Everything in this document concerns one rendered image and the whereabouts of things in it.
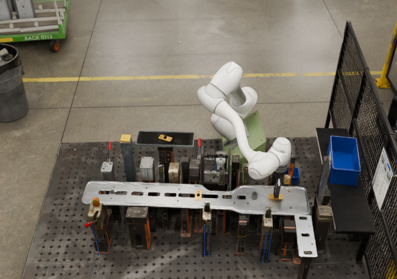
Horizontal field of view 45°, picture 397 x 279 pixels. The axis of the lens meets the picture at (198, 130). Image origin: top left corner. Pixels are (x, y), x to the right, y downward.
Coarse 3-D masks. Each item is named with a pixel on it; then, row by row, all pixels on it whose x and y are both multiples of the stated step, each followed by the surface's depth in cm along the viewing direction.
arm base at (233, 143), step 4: (244, 124) 360; (248, 132) 353; (248, 136) 350; (228, 140) 357; (232, 140) 353; (236, 140) 353; (224, 144) 362; (232, 144) 356; (236, 144) 354; (232, 148) 355
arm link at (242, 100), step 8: (224, 64) 292; (232, 64) 289; (224, 72) 288; (232, 72) 287; (240, 72) 290; (216, 80) 288; (224, 80) 287; (232, 80) 288; (224, 88) 287; (232, 88) 291; (240, 88) 316; (248, 88) 347; (232, 96) 315; (240, 96) 321; (248, 96) 339; (256, 96) 348; (232, 104) 341; (240, 104) 335; (248, 104) 339; (240, 112) 344; (248, 112) 349
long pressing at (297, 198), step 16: (96, 192) 298; (128, 192) 298; (144, 192) 297; (160, 192) 297; (176, 192) 297; (192, 192) 297; (208, 192) 297; (224, 192) 296; (240, 192) 297; (256, 192) 297; (272, 192) 296; (288, 192) 296; (304, 192) 296; (192, 208) 289; (224, 208) 288; (240, 208) 287; (256, 208) 287; (272, 208) 287; (288, 208) 287; (304, 208) 287
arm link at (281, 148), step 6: (276, 138) 265; (282, 138) 263; (276, 144) 261; (282, 144) 260; (288, 144) 261; (270, 150) 264; (276, 150) 262; (282, 150) 260; (288, 150) 262; (276, 156) 260; (282, 156) 261; (288, 156) 265; (282, 162) 263
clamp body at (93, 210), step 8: (96, 208) 280; (88, 216) 276; (96, 216) 276; (104, 216) 288; (96, 224) 281; (104, 224) 290; (96, 232) 288; (104, 232) 292; (96, 240) 292; (104, 240) 292; (112, 240) 307; (96, 248) 297; (104, 248) 296
